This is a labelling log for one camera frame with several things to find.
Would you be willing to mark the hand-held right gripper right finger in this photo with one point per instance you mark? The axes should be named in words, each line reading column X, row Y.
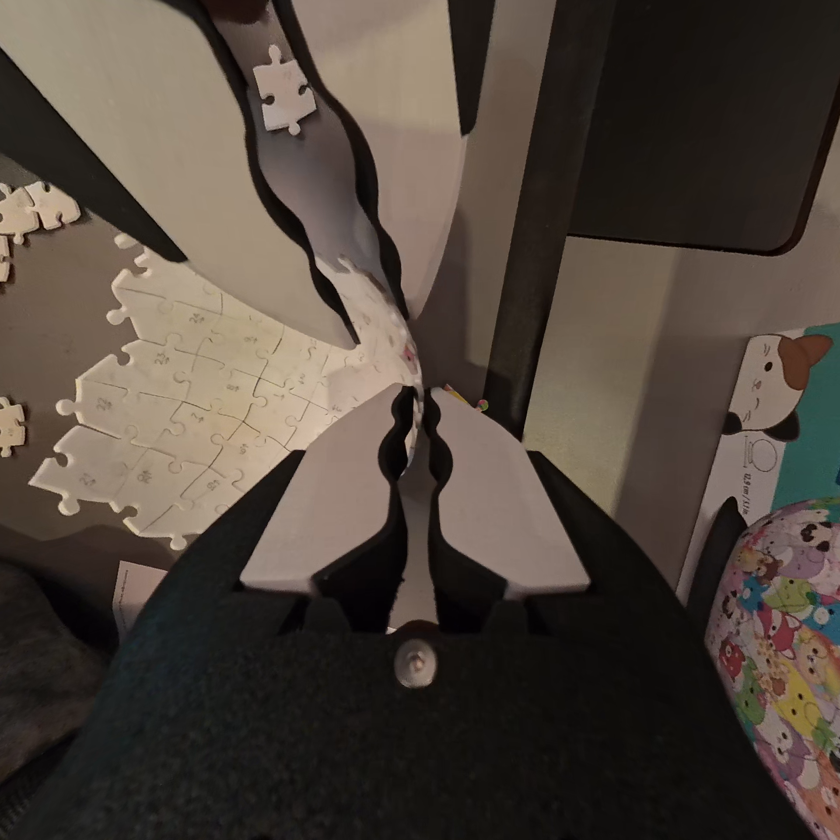
column 518, row 525

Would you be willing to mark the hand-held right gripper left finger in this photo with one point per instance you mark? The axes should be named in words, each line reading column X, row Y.
column 308, row 525

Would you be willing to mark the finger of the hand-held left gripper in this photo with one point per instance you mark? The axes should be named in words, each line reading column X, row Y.
column 131, row 98
column 407, row 98

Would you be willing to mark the half-built colourful puzzle ball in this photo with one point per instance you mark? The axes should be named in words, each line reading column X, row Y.
column 197, row 407

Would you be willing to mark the printed cardboard puzzle box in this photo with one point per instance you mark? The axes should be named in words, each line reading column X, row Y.
column 774, row 590

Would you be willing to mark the white printed instruction leaflet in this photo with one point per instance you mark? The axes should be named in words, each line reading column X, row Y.
column 138, row 590

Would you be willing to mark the person's dark grey sweatshirt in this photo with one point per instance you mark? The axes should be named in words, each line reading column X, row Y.
column 39, row 656

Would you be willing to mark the black rounded table panel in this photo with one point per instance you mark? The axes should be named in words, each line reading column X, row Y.
column 709, row 131

